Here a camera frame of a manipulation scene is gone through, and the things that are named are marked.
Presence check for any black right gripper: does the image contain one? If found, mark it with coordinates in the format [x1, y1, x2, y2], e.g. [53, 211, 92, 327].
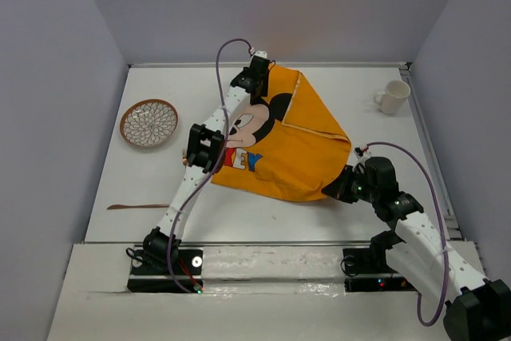
[319, 165, 378, 204]

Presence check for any orange Mickey Mouse placemat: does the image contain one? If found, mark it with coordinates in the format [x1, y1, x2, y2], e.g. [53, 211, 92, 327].
[212, 65, 351, 202]

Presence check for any floral patterned brown-rim plate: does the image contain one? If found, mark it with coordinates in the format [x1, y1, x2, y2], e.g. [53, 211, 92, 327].
[119, 99, 179, 149]

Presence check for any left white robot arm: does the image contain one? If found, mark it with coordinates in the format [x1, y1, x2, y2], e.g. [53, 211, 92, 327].
[143, 51, 270, 273]

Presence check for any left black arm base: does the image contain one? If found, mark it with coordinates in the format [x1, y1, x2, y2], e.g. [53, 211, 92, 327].
[125, 247, 204, 294]

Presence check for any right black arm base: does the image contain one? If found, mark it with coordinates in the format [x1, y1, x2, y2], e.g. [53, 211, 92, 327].
[340, 248, 415, 293]

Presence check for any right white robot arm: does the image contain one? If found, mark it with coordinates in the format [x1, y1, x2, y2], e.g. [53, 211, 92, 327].
[322, 157, 510, 340]

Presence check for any white ceramic mug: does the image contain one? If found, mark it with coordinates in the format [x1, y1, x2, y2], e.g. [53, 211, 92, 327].
[373, 80, 411, 115]

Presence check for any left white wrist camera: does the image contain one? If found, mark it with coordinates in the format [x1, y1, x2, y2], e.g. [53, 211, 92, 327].
[248, 47, 267, 59]

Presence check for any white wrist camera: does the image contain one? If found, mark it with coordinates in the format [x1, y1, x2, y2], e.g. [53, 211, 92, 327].
[248, 47, 267, 59]
[354, 145, 372, 165]

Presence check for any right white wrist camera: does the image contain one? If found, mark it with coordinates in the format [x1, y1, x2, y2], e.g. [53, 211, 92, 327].
[354, 145, 372, 165]

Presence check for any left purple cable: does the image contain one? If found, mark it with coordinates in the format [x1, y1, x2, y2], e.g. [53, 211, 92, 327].
[166, 38, 255, 294]

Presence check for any purple cable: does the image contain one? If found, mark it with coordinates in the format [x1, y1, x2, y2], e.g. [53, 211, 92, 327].
[365, 141, 445, 327]
[166, 38, 255, 294]

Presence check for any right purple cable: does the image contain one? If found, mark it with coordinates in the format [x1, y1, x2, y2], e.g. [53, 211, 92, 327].
[365, 141, 445, 327]

